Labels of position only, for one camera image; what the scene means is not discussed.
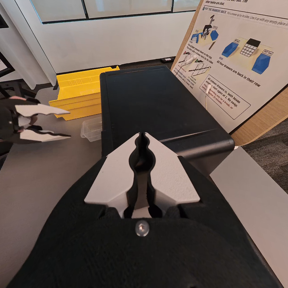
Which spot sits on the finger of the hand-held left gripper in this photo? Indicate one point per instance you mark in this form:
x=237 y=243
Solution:
x=40 y=109
x=38 y=136

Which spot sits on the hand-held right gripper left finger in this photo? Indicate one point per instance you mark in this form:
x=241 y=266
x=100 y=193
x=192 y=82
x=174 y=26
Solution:
x=108 y=180

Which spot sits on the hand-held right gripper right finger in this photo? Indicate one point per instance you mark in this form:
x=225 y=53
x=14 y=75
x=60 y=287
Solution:
x=173 y=180

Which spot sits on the yellow plastic bin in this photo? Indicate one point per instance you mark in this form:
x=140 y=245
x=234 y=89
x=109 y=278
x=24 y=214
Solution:
x=78 y=96

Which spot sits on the clear plastic drawer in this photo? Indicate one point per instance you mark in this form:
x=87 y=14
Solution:
x=92 y=129

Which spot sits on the black drawer cabinet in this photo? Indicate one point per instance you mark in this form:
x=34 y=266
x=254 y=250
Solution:
x=157 y=101

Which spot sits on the black metal stand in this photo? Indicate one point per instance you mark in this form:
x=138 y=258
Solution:
x=18 y=90

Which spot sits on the black monitor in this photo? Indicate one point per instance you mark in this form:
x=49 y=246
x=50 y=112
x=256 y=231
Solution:
x=2 y=21

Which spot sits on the small black floor object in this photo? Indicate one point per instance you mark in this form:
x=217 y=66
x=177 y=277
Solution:
x=167 y=60

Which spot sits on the glass partition window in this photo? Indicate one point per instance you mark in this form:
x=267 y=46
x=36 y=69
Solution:
x=123 y=6

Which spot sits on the wooden board with instruction poster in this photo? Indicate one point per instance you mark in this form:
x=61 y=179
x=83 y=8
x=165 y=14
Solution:
x=236 y=56

